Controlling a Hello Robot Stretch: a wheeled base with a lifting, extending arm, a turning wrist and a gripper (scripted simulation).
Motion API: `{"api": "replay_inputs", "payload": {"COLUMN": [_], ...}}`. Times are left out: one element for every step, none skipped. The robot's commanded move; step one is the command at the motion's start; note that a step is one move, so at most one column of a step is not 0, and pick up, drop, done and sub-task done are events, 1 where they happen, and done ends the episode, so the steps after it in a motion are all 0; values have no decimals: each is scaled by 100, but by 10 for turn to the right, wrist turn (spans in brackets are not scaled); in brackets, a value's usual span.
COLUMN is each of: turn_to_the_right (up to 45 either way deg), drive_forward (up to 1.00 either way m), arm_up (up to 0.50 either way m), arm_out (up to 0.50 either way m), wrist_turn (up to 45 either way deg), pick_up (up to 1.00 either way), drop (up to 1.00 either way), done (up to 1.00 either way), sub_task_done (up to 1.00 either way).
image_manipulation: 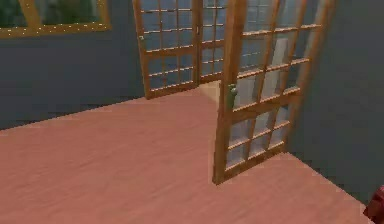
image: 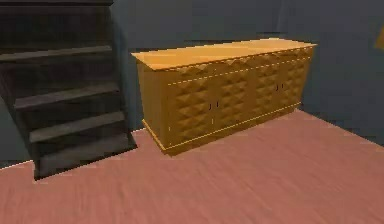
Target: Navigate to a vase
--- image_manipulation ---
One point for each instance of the dark red object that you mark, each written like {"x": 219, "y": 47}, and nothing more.
{"x": 376, "y": 206}

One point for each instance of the wooden glazed lattice door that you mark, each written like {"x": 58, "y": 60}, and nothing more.
{"x": 171, "y": 50}
{"x": 230, "y": 60}

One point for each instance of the wooden framed window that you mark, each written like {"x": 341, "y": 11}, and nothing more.
{"x": 33, "y": 30}

